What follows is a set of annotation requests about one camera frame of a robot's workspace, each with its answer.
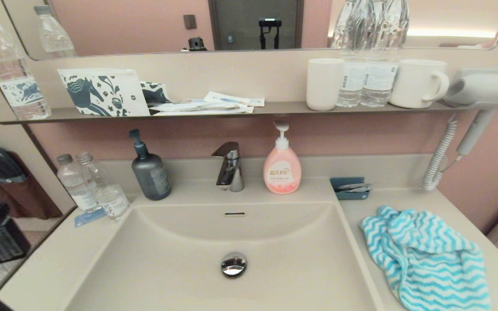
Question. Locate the grey wall shelf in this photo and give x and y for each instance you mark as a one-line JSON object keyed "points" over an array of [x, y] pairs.
{"points": [[275, 109]]}

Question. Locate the chrome drain plug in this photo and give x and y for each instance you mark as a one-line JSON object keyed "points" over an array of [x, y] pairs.
{"points": [[233, 264]]}

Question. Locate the white hair dryer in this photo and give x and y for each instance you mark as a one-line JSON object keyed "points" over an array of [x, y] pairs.
{"points": [[491, 88]]}

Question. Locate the teal white striped towel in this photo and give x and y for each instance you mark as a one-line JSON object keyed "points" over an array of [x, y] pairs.
{"points": [[426, 259]]}

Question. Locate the small horse print packet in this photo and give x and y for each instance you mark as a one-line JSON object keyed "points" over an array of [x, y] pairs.
{"points": [[156, 91]]}

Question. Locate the pink soap pump bottle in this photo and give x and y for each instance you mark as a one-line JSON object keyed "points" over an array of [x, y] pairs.
{"points": [[282, 172]]}

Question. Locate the clear tall water bottle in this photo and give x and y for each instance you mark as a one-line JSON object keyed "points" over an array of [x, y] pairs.
{"points": [[351, 82], [381, 82]]}

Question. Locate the water bottle horse label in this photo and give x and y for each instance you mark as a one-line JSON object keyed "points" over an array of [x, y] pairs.
{"points": [[15, 82]]}

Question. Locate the wall mirror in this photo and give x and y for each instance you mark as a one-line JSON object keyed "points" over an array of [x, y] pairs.
{"points": [[145, 26]]}

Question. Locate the white flat sachet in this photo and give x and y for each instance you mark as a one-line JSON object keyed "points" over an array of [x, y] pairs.
{"points": [[197, 107]]}

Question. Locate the brown hanging pouch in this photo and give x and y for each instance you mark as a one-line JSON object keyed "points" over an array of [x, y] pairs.
{"points": [[28, 198]]}

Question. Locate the clear water bottle plain label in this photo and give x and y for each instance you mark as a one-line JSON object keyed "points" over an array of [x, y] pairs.
{"points": [[76, 185]]}

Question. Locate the grey pump bottle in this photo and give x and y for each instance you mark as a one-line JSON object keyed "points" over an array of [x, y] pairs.
{"points": [[151, 177]]}

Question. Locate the blue card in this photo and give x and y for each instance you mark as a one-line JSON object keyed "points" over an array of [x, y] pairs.
{"points": [[88, 218]]}

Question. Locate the white sachet blue print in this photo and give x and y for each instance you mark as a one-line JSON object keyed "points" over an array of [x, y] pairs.
{"points": [[231, 99]]}

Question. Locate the beige ceramic sink basin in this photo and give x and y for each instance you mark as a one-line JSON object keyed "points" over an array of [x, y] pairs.
{"points": [[188, 259]]}

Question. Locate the grey sachets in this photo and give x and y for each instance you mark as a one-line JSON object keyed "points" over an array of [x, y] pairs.
{"points": [[355, 187]]}

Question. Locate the clear water bottle patterned label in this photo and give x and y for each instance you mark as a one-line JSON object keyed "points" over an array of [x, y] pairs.
{"points": [[110, 198]]}

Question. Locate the blue patterned tissue box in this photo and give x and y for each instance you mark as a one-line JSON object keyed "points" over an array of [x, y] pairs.
{"points": [[102, 93]]}

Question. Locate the chrome faucet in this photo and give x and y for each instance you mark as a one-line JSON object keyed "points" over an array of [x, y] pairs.
{"points": [[231, 172]]}

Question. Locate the blue soap tray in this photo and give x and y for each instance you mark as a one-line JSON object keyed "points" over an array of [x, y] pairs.
{"points": [[350, 195]]}

